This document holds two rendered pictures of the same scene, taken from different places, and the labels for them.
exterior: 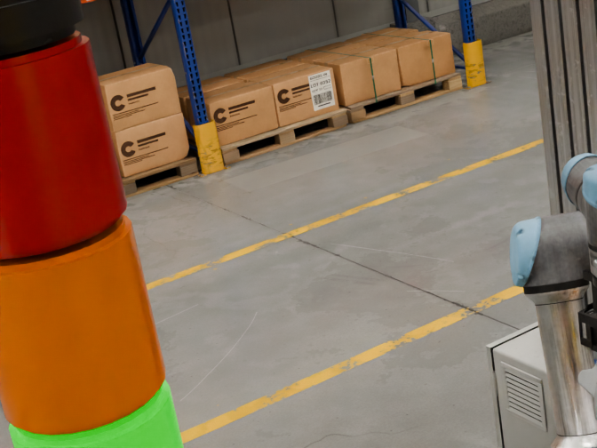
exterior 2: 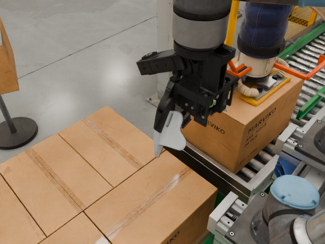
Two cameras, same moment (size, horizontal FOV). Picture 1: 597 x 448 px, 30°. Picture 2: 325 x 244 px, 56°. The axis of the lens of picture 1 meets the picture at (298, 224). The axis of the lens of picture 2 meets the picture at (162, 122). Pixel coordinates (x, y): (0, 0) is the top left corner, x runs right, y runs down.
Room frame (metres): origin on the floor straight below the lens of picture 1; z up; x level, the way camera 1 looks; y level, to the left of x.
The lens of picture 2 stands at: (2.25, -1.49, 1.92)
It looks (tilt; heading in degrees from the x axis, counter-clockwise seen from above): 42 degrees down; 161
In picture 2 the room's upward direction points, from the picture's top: straight up
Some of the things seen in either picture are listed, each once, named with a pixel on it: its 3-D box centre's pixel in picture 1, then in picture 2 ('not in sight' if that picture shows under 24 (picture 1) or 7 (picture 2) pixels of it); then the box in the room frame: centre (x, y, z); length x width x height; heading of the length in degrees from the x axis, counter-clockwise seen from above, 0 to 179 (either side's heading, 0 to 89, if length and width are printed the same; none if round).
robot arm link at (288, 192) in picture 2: not in sight; (290, 203); (1.93, -1.01, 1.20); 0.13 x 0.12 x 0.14; 148
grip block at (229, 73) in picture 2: not in sight; (226, 80); (1.20, -0.79, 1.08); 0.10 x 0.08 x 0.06; 24
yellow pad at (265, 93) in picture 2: not in sight; (267, 85); (1.19, -0.52, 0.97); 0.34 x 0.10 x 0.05; 114
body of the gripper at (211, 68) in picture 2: not in sight; (199, 77); (1.90, -1.30, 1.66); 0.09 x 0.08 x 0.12; 28
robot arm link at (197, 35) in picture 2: not in sight; (200, 24); (1.90, -1.31, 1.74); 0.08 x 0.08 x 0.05
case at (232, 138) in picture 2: not in sight; (240, 109); (1.09, -0.58, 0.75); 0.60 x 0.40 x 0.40; 114
